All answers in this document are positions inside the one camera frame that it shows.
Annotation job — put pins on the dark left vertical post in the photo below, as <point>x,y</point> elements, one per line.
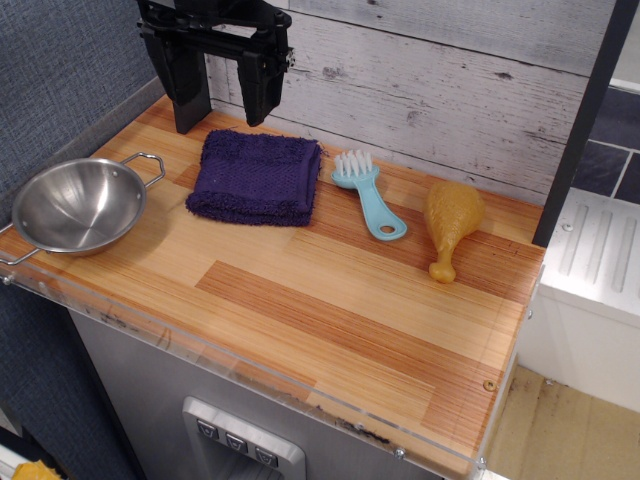
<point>191,113</point>

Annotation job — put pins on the dark right vertical post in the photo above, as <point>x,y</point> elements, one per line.
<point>608,55</point>

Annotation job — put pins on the plastic chicken drumstick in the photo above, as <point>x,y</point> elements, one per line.
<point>452,211</point>

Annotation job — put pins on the light blue dish brush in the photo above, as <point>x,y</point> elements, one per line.
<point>355,170</point>

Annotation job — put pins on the dark vertical post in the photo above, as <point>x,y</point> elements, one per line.
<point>191,113</point>
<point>608,55</point>

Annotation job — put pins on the grey toy dispenser panel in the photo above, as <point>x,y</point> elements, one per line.
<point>228,447</point>

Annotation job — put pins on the clear acrylic table edge guard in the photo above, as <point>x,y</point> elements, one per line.
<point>314,359</point>

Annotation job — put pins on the stainless steel bowl with handles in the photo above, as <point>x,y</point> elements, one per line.
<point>83,206</point>

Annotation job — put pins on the yellow object bottom left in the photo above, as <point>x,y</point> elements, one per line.
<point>34,471</point>

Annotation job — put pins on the white toy sink drainboard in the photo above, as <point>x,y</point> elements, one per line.
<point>594,251</point>

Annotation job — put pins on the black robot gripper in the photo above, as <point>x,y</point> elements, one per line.
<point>255,32</point>

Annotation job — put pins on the purple folded towel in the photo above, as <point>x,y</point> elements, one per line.
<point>256,179</point>

